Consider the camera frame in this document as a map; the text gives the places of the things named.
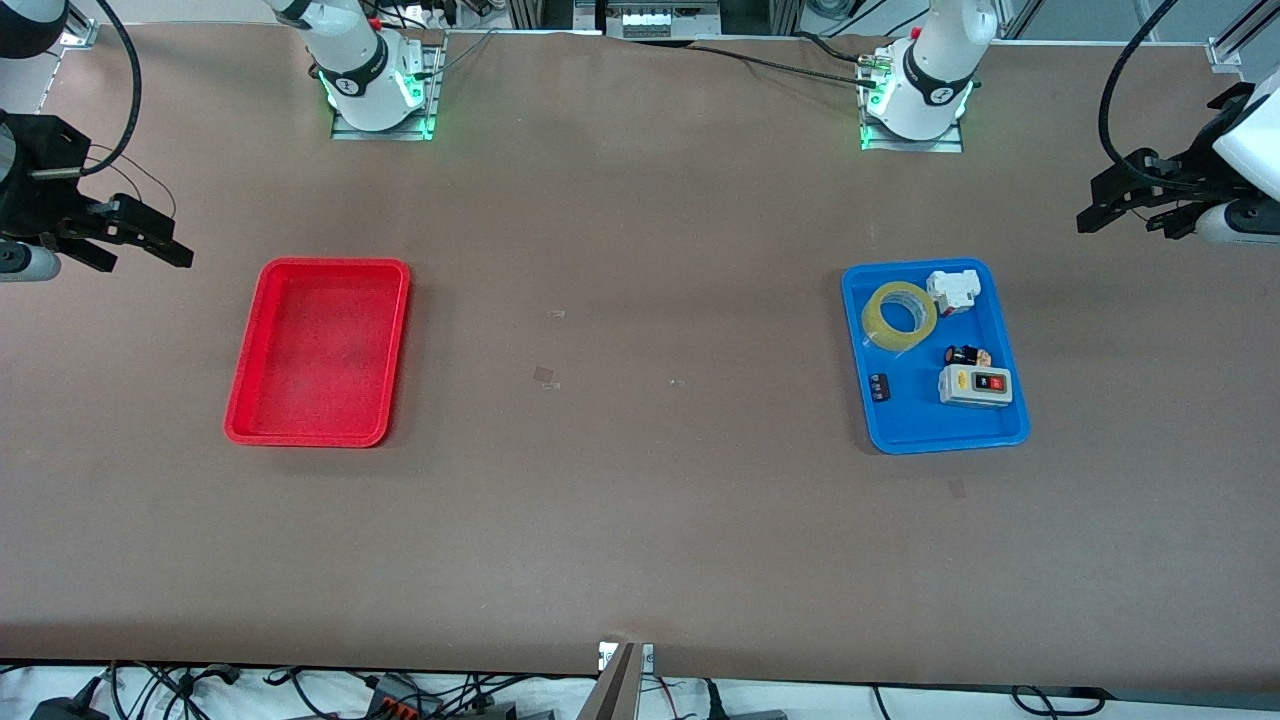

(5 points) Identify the black power adapter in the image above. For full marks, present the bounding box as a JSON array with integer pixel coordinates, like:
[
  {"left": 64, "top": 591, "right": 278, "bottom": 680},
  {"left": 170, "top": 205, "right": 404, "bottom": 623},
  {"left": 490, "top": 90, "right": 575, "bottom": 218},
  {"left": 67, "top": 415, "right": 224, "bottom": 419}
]
[{"left": 30, "top": 695, "right": 111, "bottom": 720}]

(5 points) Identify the red plastic tray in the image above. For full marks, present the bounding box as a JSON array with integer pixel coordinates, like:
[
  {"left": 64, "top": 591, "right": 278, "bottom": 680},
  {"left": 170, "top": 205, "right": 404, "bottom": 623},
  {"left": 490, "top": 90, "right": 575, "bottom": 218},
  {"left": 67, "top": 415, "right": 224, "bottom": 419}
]
[{"left": 224, "top": 257, "right": 412, "bottom": 448}]

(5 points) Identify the black cable on table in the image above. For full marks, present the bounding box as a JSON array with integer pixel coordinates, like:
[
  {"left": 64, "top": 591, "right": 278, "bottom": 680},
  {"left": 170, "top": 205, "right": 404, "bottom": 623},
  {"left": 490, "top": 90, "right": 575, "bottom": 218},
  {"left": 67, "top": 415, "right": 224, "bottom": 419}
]
[{"left": 690, "top": 43, "right": 883, "bottom": 83}]

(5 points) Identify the blue plastic tray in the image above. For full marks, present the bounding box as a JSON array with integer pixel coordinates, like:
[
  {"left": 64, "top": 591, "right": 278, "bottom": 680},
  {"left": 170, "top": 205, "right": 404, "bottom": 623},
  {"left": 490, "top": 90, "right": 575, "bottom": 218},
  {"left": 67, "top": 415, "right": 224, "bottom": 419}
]
[{"left": 841, "top": 258, "right": 1031, "bottom": 455}]

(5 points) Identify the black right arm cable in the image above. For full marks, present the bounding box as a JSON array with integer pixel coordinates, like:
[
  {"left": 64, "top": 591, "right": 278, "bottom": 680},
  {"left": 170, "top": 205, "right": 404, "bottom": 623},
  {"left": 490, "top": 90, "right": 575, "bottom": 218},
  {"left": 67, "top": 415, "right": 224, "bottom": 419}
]
[{"left": 78, "top": 0, "right": 143, "bottom": 179}]

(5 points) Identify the yellow tape roll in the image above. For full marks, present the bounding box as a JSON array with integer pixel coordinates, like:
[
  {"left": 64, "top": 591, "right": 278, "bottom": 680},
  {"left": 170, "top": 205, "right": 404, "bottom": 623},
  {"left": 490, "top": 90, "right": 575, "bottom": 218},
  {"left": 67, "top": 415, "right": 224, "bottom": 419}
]
[{"left": 862, "top": 282, "right": 939, "bottom": 353}]

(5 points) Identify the orange and black connector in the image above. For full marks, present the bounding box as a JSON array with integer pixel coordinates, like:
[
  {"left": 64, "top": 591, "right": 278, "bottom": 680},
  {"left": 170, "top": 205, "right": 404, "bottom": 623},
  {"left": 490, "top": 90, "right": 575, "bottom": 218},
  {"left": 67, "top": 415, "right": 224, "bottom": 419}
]
[{"left": 365, "top": 678, "right": 441, "bottom": 720}]

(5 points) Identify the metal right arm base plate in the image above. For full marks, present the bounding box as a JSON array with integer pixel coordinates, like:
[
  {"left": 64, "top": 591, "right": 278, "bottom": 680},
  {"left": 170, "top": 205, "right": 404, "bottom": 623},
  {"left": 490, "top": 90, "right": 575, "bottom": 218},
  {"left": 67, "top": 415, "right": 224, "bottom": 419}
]
[{"left": 331, "top": 30, "right": 444, "bottom": 141}]

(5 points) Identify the black floor cable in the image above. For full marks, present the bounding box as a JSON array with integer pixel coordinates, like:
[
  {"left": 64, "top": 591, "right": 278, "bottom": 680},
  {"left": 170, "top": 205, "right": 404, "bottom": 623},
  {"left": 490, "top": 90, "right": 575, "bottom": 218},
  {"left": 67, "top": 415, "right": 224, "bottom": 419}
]
[{"left": 1010, "top": 685, "right": 1111, "bottom": 717}]

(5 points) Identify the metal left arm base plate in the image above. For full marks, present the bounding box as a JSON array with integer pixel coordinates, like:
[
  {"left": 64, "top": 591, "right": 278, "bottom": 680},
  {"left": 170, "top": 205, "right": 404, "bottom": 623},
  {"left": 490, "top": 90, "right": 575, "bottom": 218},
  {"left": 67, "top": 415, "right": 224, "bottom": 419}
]
[{"left": 860, "top": 118, "right": 964, "bottom": 153}]

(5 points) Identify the white electrical plug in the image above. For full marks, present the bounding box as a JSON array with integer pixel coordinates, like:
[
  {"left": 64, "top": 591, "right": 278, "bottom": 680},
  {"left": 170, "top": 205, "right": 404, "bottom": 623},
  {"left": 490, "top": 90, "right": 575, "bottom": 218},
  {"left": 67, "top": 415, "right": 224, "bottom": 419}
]
[{"left": 926, "top": 269, "right": 982, "bottom": 317}]

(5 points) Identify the aluminium profile bar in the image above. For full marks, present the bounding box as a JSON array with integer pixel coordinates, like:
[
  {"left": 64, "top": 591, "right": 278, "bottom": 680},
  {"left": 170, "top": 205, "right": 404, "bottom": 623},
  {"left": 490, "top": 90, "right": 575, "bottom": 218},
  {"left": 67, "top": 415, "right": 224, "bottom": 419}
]
[{"left": 578, "top": 640, "right": 656, "bottom": 720}]

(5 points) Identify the grey push button switch box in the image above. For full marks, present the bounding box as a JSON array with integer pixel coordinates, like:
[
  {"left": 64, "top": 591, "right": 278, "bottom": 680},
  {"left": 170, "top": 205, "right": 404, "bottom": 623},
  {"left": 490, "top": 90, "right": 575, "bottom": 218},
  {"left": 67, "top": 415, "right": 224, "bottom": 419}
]
[{"left": 938, "top": 365, "right": 1014, "bottom": 409}]

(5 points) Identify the aluminium frame rack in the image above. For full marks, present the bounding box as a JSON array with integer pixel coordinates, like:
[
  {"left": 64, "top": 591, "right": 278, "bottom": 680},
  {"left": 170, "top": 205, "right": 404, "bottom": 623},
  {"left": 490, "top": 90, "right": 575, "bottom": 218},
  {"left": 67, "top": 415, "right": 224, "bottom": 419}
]
[{"left": 508, "top": 0, "right": 801, "bottom": 39}]

